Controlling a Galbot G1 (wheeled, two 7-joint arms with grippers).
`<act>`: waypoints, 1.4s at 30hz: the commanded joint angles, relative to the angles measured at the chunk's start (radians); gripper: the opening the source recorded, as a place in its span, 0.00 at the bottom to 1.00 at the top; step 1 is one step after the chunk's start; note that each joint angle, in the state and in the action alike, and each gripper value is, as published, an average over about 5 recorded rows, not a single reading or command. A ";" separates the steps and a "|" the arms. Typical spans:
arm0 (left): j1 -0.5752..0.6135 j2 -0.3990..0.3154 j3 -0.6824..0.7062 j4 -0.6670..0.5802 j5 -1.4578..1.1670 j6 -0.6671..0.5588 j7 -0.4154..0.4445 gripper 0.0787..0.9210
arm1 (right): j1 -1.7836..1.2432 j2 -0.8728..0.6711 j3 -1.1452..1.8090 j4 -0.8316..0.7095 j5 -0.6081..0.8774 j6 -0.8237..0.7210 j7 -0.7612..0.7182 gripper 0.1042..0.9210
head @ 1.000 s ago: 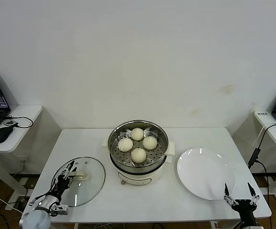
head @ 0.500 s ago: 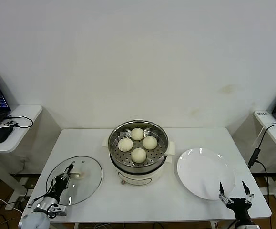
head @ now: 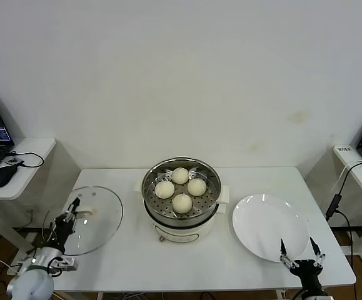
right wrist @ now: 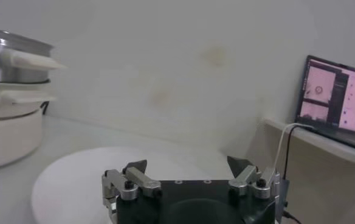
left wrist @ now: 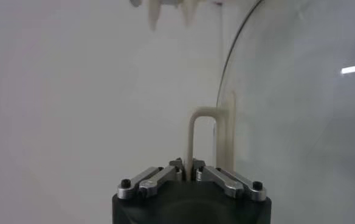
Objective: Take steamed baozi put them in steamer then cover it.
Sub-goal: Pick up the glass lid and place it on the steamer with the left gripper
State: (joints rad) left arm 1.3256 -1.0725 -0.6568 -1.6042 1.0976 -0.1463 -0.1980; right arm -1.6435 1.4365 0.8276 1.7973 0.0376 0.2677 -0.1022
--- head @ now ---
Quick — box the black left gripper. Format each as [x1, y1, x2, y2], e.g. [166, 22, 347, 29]
[51, 197, 81, 248]

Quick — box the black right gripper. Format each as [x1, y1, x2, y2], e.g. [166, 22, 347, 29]
[279, 237, 326, 294]

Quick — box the glass pot lid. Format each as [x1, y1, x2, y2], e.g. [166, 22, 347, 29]
[42, 186, 124, 256]

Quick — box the white steamed baozi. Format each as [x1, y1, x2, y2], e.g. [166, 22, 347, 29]
[172, 193, 193, 214]
[171, 167, 189, 184]
[187, 177, 207, 197]
[154, 181, 175, 199]

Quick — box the perforated steel steamer basket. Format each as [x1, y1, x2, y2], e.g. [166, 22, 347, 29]
[142, 157, 223, 226]

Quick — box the white round plate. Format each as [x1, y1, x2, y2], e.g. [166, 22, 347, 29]
[232, 194, 310, 263]

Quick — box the white side table with mouse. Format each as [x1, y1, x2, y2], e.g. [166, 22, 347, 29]
[0, 137, 58, 278]

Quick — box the black computer mouse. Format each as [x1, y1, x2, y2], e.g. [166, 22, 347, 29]
[0, 164, 18, 188]

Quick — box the cream electric cooker base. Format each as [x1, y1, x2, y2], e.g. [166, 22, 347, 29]
[133, 179, 232, 244]

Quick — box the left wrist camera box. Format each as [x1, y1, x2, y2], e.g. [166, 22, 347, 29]
[49, 256, 79, 273]

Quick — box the black cable with adapter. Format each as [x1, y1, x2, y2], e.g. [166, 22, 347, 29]
[325, 159, 362, 257]

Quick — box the black dongle cable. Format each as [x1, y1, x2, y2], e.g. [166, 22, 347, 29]
[8, 151, 45, 169]

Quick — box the white laptop cable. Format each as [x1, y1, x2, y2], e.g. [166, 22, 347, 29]
[331, 159, 362, 193]

